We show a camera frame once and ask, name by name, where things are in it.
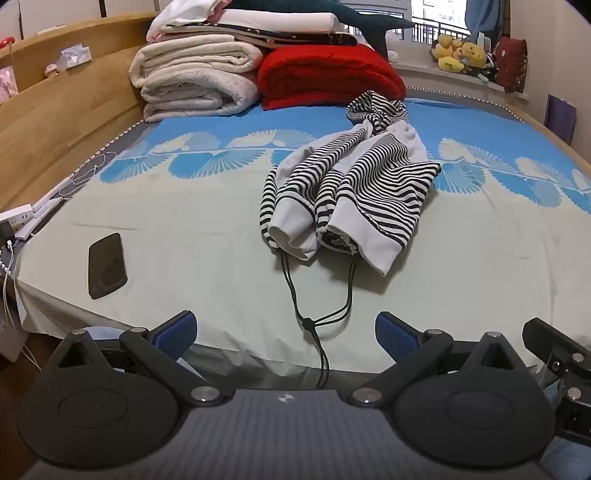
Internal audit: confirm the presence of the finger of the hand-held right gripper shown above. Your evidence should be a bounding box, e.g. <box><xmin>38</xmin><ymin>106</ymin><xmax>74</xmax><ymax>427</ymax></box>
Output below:
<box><xmin>522</xmin><ymin>318</ymin><xmax>591</xmax><ymax>370</ymax></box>

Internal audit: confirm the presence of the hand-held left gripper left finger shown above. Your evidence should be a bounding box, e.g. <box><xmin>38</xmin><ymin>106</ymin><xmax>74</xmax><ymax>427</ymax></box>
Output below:
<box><xmin>44</xmin><ymin>311</ymin><xmax>229</xmax><ymax>407</ymax></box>

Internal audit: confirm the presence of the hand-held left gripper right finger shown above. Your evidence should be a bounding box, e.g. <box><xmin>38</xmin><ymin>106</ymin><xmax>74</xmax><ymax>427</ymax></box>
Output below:
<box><xmin>346</xmin><ymin>311</ymin><xmax>529</xmax><ymax>409</ymax></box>

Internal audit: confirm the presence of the black white striped hoodie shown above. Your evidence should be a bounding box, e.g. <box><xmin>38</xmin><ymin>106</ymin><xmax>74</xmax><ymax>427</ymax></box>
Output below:
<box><xmin>259</xmin><ymin>91</ymin><xmax>443</xmax><ymax>386</ymax></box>

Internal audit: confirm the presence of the person's jeans leg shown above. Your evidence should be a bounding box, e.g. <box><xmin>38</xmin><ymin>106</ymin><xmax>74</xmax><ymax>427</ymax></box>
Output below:
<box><xmin>540</xmin><ymin>440</ymin><xmax>591</xmax><ymax>480</ymax></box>

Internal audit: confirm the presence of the black smartphone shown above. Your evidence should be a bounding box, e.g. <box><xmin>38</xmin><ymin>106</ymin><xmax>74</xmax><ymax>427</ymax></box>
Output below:
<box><xmin>88</xmin><ymin>233</ymin><xmax>129</xmax><ymax>300</ymax></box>

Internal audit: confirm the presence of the white power strip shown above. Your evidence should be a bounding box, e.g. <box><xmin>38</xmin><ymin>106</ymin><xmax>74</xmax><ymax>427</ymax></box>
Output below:
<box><xmin>0</xmin><ymin>205</ymin><xmax>37</xmax><ymax>228</ymax></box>

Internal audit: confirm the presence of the purple box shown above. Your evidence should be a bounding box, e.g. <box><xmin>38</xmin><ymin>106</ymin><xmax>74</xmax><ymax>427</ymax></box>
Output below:
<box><xmin>545</xmin><ymin>95</ymin><xmax>578</xmax><ymax>144</ymax></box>

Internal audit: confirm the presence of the white folded quilt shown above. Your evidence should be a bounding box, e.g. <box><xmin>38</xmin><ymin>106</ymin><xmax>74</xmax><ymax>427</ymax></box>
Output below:
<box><xmin>128</xmin><ymin>34</ymin><xmax>264</xmax><ymax>123</ymax></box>

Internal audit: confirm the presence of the red folded blanket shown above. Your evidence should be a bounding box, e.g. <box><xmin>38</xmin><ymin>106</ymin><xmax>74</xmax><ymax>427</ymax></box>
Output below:
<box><xmin>257</xmin><ymin>45</ymin><xmax>407</xmax><ymax>112</ymax></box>

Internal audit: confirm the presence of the dark red cushion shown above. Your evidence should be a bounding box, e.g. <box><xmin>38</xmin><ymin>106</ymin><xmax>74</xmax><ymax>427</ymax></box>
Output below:
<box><xmin>494</xmin><ymin>37</ymin><xmax>528</xmax><ymax>93</ymax></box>

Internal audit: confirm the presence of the yellow plush toy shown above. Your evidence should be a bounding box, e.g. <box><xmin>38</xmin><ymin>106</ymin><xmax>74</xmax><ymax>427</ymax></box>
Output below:
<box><xmin>431</xmin><ymin>33</ymin><xmax>466</xmax><ymax>73</ymax></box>
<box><xmin>461</xmin><ymin>41</ymin><xmax>489</xmax><ymax>71</ymax></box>

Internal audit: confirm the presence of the tissue packet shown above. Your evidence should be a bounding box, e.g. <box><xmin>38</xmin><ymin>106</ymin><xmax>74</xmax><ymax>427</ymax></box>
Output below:
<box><xmin>58</xmin><ymin>44</ymin><xmax>94</xmax><ymax>70</ymax></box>

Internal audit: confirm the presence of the pink packet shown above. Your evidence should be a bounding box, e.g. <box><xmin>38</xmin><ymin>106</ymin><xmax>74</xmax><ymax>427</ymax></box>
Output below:
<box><xmin>0</xmin><ymin>66</ymin><xmax>20</xmax><ymax>103</ymax></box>

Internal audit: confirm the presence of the black window railing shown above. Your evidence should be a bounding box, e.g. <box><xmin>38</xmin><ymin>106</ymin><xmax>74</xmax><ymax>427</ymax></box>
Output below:
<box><xmin>411</xmin><ymin>18</ymin><xmax>472</xmax><ymax>45</ymax></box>

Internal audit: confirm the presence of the pink white folded cloth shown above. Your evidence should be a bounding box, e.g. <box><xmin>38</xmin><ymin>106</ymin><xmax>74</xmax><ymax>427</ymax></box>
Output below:
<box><xmin>146</xmin><ymin>0</ymin><xmax>232</xmax><ymax>43</ymax></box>

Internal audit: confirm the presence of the teal shark plush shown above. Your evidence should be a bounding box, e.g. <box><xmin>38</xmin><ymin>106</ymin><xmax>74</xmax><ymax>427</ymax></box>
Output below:
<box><xmin>226</xmin><ymin>0</ymin><xmax>416</xmax><ymax>61</ymax></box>

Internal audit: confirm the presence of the white folded duvet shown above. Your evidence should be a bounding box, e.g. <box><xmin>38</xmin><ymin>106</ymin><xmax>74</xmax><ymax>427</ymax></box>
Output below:
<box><xmin>164</xmin><ymin>9</ymin><xmax>340</xmax><ymax>37</ymax></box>

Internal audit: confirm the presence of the blue curtain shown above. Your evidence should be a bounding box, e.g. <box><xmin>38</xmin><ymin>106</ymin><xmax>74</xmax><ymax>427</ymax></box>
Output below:
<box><xmin>464</xmin><ymin>0</ymin><xmax>506</xmax><ymax>38</ymax></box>

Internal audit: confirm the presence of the white charger cable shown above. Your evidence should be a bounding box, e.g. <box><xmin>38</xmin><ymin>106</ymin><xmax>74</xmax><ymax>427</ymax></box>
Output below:
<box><xmin>0</xmin><ymin>272</ymin><xmax>40</xmax><ymax>370</ymax></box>

